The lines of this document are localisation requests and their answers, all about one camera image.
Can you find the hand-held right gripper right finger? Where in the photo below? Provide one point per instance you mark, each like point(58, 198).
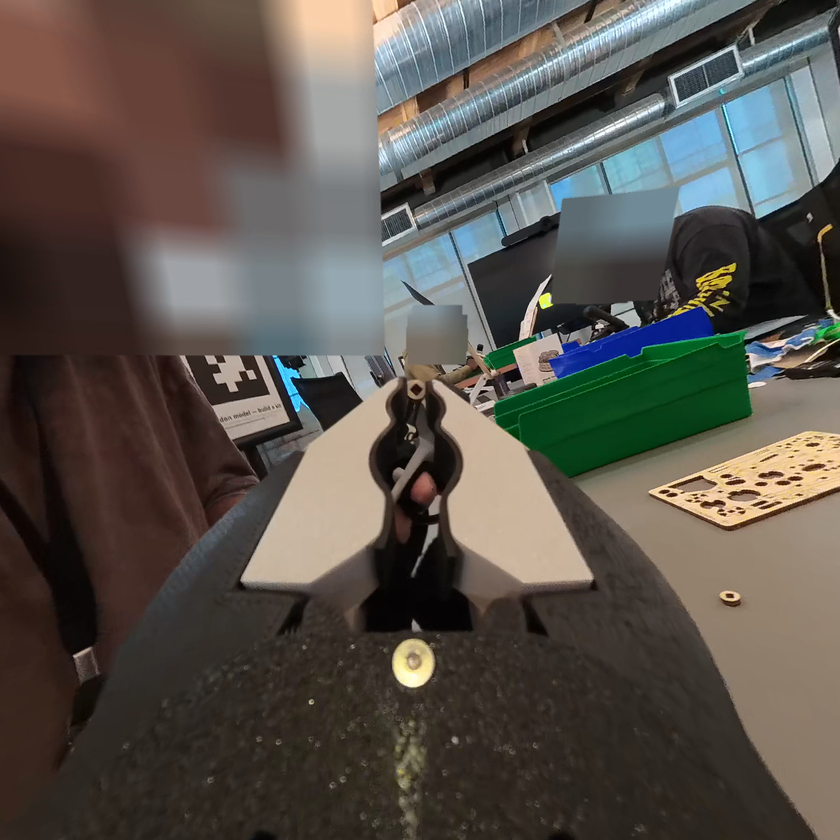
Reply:
point(512, 512)

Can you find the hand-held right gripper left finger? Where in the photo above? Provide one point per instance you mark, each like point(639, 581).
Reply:
point(315, 512)

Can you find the small wooden model part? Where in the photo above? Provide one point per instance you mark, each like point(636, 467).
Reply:
point(411, 396)

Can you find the punched wooden parts sheet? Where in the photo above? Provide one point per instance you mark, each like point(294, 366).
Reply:
point(754, 459)

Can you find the person's left hand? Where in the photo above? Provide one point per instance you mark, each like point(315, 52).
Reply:
point(420, 495)

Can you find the framed black-white tag poster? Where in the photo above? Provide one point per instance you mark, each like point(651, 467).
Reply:
point(262, 420)

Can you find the black office chair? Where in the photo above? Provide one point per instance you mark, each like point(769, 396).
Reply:
point(328, 397)

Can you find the green plastic bin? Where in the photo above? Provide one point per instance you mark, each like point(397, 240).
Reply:
point(623, 420)

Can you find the white printed box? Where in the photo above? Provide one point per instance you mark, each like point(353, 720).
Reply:
point(528, 361)

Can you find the blue plastic bin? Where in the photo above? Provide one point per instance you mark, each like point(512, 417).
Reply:
point(630, 348)

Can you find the black computer monitor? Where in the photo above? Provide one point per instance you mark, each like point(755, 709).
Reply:
point(505, 295)

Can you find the small wooden gear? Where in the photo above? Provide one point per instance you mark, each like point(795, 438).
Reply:
point(724, 598)

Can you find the white vent grille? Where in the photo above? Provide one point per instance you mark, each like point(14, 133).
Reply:
point(705, 75)
point(397, 223)

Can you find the silver ventilation duct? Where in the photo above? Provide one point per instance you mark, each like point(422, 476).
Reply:
point(525, 177)
point(446, 39)
point(525, 98)

